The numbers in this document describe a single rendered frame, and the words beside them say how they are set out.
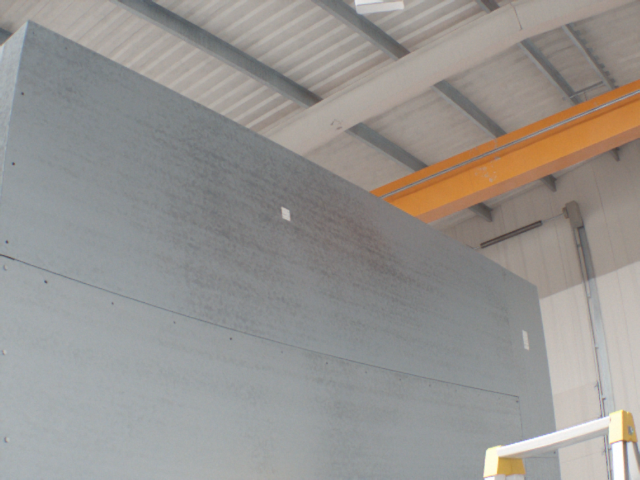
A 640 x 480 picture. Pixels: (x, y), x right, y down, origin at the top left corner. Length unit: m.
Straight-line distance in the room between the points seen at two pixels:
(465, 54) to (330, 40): 1.64
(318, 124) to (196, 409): 9.09
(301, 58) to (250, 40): 0.77
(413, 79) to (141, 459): 8.76
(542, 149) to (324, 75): 2.92
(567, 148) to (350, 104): 2.82
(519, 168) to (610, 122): 1.43
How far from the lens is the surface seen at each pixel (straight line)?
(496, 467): 1.83
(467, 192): 10.49
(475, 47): 9.75
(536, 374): 3.34
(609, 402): 13.14
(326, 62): 10.39
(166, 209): 1.78
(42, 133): 1.62
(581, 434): 1.78
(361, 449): 2.11
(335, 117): 10.50
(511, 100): 11.86
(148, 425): 1.58
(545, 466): 3.28
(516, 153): 10.33
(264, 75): 10.17
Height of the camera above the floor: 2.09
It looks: 24 degrees up
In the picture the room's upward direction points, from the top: 6 degrees counter-clockwise
